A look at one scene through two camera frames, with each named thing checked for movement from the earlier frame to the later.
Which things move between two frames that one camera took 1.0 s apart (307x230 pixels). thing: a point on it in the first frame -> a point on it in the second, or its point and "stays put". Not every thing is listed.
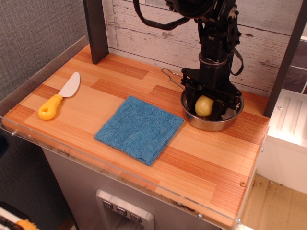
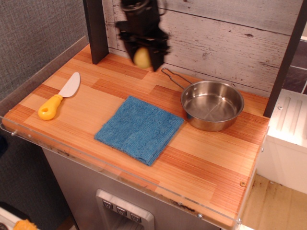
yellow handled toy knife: (48, 111) stays put
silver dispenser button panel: (118, 214) stays put
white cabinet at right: (283, 158) stays put
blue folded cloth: (139, 129) stays put
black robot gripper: (213, 78) -> (141, 28)
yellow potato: (203, 106) -> (141, 58)
